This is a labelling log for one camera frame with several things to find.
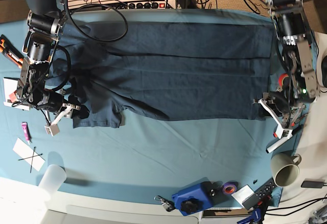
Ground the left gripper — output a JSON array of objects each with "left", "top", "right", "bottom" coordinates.
[{"left": 257, "top": 91, "right": 295, "bottom": 120}]

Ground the pink glue tube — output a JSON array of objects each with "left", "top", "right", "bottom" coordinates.
[{"left": 21, "top": 122, "right": 31, "bottom": 145}]

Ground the translucent plastic cup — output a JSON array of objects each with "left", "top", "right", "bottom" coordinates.
[{"left": 38, "top": 164, "right": 67, "bottom": 196}]

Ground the computer mouse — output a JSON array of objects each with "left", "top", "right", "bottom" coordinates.
[{"left": 321, "top": 56, "right": 327, "bottom": 88}]

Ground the black white marker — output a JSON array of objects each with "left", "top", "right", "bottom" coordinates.
[{"left": 266, "top": 125, "right": 303, "bottom": 154}]

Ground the black power adapter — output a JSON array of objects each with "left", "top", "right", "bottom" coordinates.
[{"left": 301, "top": 180, "right": 325, "bottom": 189}]

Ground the white notepad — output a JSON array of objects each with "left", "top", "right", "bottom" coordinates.
[{"left": 3, "top": 78, "right": 18, "bottom": 108}]

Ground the dark blue T-shirt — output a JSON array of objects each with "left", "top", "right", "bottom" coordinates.
[{"left": 60, "top": 22, "right": 274, "bottom": 128}]

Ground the orange black utility knife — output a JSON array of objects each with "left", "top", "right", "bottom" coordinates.
[{"left": 1, "top": 35, "right": 24, "bottom": 69}]

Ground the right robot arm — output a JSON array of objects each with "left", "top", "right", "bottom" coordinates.
[{"left": 12, "top": 0, "right": 89, "bottom": 119}]

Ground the metal carabiner keyring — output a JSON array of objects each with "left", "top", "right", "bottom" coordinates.
[{"left": 154, "top": 195, "right": 175, "bottom": 212}]

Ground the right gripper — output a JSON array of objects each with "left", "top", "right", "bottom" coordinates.
[{"left": 35, "top": 92, "right": 89, "bottom": 119}]

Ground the blue clamp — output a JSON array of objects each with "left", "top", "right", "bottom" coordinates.
[{"left": 237, "top": 195, "right": 272, "bottom": 224}]

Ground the red handled screwdriver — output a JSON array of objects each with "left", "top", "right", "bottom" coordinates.
[{"left": 272, "top": 113, "right": 307, "bottom": 139}]

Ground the black remote control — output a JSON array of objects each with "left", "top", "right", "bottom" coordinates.
[{"left": 242, "top": 178, "right": 276, "bottom": 210}]

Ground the black knob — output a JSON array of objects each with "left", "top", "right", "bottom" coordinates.
[{"left": 180, "top": 199, "right": 198, "bottom": 214}]

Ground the white paper card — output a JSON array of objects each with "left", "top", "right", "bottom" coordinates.
[{"left": 13, "top": 138, "right": 45, "bottom": 171}]

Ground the black hairpin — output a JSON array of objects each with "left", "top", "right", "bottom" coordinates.
[
  {"left": 18, "top": 153, "right": 43, "bottom": 161},
  {"left": 30, "top": 147, "right": 36, "bottom": 173}
]

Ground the beige ceramic mug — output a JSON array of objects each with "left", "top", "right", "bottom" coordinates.
[{"left": 270, "top": 153, "right": 302, "bottom": 187}]

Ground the white sticky note pad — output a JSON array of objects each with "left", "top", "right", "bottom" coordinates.
[{"left": 231, "top": 185, "right": 254, "bottom": 207}]

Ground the power strip with red switch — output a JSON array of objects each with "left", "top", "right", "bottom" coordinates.
[{"left": 122, "top": 1, "right": 174, "bottom": 9}]

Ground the red tape roll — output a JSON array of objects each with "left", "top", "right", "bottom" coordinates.
[{"left": 278, "top": 73, "right": 290, "bottom": 88}]

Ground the light blue table cloth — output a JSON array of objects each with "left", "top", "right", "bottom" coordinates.
[{"left": 1, "top": 9, "right": 283, "bottom": 204}]

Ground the blue plastic box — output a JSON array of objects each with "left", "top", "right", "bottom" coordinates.
[{"left": 172, "top": 182, "right": 214, "bottom": 216}]

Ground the small red wooden block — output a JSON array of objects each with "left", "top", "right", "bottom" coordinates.
[{"left": 9, "top": 91, "right": 17, "bottom": 103}]

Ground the purple tape roll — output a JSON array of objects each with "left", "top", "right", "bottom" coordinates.
[{"left": 222, "top": 181, "right": 238, "bottom": 195}]

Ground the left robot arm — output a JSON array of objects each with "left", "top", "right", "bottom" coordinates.
[{"left": 265, "top": 0, "right": 319, "bottom": 116}]

